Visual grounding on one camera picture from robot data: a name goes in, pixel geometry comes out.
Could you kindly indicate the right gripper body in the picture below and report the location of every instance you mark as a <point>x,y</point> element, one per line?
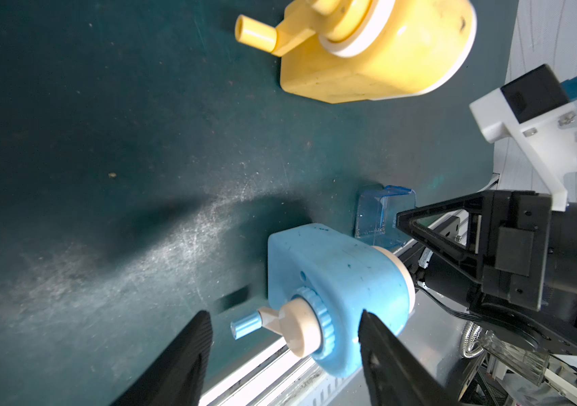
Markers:
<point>513,242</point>

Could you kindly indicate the blue tray front row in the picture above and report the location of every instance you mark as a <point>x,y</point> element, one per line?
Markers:
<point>377,211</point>

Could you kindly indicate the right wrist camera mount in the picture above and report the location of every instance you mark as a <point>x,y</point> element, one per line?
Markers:
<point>538,112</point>

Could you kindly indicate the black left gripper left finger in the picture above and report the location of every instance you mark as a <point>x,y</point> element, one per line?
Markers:
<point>177,376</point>

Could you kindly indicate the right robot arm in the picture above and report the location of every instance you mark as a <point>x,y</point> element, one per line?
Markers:
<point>553,329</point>

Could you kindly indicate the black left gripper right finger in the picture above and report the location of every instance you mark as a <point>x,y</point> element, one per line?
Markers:
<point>393,375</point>

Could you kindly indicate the blue sharpener front row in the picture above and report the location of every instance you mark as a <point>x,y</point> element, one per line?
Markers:
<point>320,282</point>

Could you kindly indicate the yellow sharpener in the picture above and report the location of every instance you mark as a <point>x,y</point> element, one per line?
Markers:
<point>350,51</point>

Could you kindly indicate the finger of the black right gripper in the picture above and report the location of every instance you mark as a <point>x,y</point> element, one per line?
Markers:
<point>410,222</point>
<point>442,263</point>

